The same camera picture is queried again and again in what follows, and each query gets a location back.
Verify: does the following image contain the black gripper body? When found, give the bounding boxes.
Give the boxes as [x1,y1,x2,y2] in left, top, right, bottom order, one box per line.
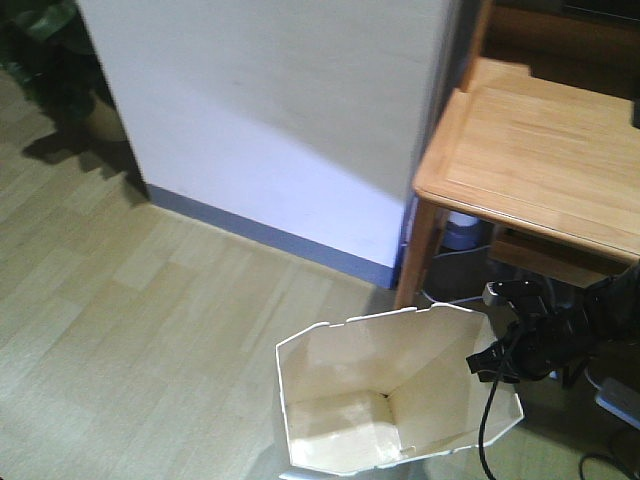
[466,309,595,384]

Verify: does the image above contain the white plastic trash bin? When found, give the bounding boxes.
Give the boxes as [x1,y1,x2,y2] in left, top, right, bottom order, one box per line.
[275,303,524,477]

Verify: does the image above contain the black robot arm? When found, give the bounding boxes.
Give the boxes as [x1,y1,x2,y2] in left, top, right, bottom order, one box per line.
[466,264,639,383]

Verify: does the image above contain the wooden keyboard drawer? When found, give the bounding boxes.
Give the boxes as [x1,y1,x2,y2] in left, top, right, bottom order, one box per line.
[489,228,636,288]

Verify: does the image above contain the white power strip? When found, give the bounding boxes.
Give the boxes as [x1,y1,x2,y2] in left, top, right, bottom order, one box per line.
[584,369,639,430]

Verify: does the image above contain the white cylindrical device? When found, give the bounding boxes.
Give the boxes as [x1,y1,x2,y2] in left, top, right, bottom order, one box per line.
[442,211,482,251]

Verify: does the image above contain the wooden desk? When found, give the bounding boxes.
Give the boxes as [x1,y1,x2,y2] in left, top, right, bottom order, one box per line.
[395,1,639,308]

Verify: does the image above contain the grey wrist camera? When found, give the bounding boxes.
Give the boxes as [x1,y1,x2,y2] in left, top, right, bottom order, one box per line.
[482,280,547,315]

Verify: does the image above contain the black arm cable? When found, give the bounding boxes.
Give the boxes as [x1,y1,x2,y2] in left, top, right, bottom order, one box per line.
[477,339,521,480]

